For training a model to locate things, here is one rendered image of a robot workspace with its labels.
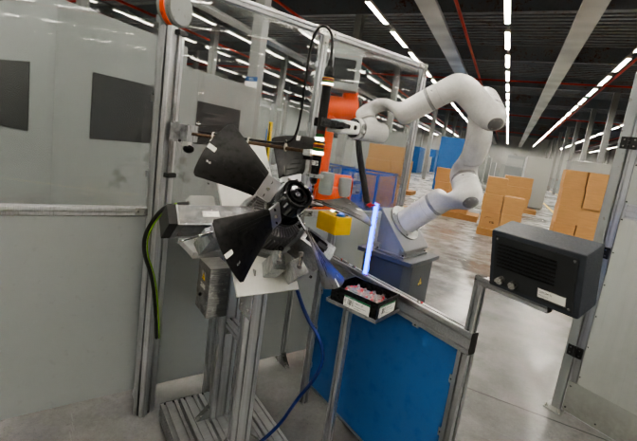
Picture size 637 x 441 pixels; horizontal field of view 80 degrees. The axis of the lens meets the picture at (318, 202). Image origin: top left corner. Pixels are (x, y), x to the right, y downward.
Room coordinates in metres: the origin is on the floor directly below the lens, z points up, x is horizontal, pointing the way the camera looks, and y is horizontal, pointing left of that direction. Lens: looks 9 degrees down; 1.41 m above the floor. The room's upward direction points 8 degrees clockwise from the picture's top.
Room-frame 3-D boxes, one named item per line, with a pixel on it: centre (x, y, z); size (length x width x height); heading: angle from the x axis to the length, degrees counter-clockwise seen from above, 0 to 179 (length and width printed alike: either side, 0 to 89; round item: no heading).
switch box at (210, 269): (1.59, 0.41, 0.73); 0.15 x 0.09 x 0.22; 36
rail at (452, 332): (1.58, -0.32, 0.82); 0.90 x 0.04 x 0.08; 36
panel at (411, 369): (1.58, -0.32, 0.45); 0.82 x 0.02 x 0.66; 36
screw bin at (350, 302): (1.43, -0.23, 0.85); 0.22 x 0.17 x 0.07; 51
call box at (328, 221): (1.90, -0.09, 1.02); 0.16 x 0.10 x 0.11; 36
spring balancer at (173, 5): (1.69, 0.71, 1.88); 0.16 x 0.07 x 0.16; 161
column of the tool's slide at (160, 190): (1.69, 0.71, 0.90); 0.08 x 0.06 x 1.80; 161
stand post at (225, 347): (1.65, 0.33, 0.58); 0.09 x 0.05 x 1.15; 126
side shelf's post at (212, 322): (1.83, 0.44, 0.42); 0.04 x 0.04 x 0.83; 36
